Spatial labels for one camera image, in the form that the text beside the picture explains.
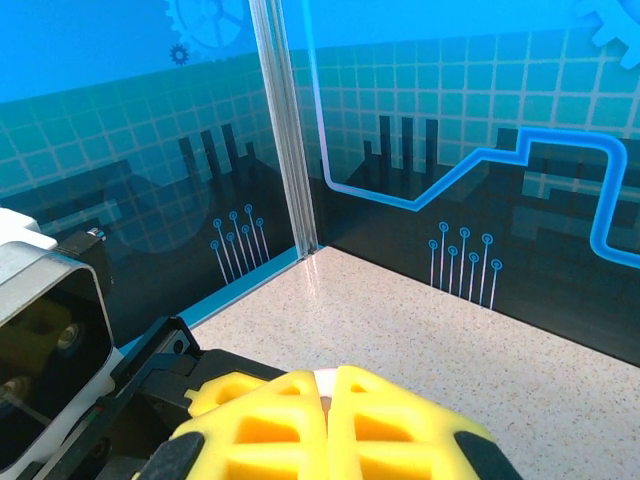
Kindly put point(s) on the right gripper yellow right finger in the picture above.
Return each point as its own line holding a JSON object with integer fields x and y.
{"x": 345, "y": 440}

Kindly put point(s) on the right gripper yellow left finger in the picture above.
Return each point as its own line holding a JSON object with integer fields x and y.
{"x": 310, "y": 440}

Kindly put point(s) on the pink earbud charging case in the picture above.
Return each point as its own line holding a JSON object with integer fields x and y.
{"x": 326, "y": 382}

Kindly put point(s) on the blue table edge strip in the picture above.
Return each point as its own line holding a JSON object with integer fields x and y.
{"x": 240, "y": 290}

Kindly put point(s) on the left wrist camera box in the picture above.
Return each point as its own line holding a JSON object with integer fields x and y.
{"x": 45, "y": 280}

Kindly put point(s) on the aluminium corner post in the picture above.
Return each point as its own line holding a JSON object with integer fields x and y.
{"x": 282, "y": 125}

